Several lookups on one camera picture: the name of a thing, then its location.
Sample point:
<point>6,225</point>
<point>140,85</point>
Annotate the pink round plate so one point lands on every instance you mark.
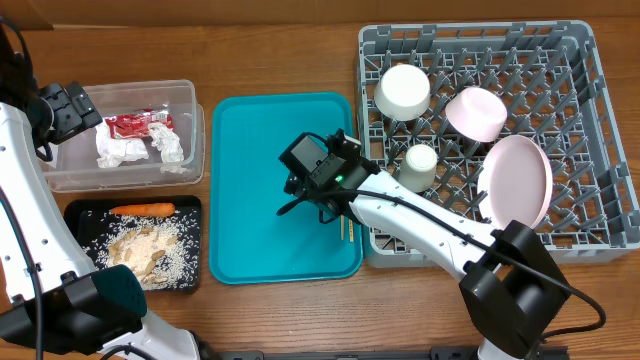
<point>518,182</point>

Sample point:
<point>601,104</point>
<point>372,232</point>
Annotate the rice and peanut leftovers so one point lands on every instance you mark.
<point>145,250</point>

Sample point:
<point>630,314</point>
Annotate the orange carrot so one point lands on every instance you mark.
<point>145,210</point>

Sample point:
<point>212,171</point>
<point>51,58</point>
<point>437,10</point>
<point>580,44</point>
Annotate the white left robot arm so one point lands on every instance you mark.
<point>61,303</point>

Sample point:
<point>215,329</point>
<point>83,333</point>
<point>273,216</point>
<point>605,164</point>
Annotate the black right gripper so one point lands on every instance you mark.
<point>301,187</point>

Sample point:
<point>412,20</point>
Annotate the black waste tray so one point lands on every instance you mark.
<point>72,220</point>

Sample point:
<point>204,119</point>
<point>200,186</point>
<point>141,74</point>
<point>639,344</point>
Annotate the grey dishwasher rack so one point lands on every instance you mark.
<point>550,77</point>

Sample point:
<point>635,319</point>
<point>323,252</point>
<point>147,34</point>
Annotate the clear plastic waste bin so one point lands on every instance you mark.
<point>74,166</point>

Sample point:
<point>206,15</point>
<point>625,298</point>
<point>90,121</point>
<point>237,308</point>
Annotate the cream shallow bowl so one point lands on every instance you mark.
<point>403,93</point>

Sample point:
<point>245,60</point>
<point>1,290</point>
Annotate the cream plastic cup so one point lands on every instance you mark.
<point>418,168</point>

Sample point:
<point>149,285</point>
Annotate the teal plastic tray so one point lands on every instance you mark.
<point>249,243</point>

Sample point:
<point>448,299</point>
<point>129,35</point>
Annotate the white napkin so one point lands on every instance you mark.
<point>113,152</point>

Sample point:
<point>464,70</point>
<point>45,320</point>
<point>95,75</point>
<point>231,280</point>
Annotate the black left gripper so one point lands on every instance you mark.
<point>75,110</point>

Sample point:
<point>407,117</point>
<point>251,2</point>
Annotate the pink food bowl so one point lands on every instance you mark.
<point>477,114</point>

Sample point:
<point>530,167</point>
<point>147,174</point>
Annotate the red snack wrapper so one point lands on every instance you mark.
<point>136,125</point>

